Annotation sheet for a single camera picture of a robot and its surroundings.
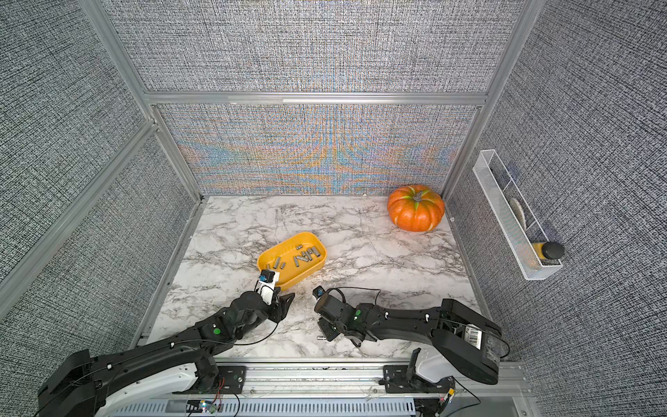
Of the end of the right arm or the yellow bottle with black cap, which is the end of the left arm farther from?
the yellow bottle with black cap

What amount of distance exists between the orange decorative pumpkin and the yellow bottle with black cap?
395 mm

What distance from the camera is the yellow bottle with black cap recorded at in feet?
2.04

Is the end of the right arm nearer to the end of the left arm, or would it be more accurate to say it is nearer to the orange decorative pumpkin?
the end of the left arm

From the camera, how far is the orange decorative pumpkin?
3.29 ft

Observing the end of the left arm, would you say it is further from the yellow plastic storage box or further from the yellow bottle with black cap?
the yellow bottle with black cap

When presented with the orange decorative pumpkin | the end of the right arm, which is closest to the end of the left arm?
the end of the right arm

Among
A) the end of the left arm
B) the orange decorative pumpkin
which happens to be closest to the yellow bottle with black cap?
the orange decorative pumpkin
